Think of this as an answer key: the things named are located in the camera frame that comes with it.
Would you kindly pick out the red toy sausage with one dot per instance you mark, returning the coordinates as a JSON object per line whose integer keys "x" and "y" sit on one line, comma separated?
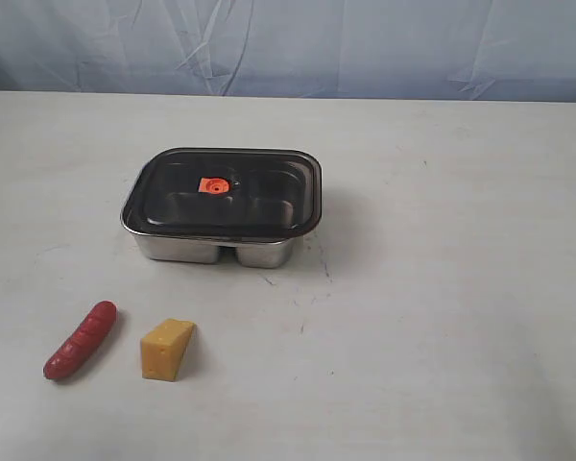
{"x": 84, "y": 341}

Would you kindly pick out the stainless steel lunch box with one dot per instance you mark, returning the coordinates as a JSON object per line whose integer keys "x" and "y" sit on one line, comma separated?
{"x": 206, "y": 253}

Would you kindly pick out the dark transparent lunch box lid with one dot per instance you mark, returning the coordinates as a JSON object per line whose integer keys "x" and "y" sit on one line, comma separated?
{"x": 230, "y": 192}

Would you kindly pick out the yellow toy cheese wedge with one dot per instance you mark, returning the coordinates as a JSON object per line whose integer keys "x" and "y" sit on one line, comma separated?
{"x": 163, "y": 348}

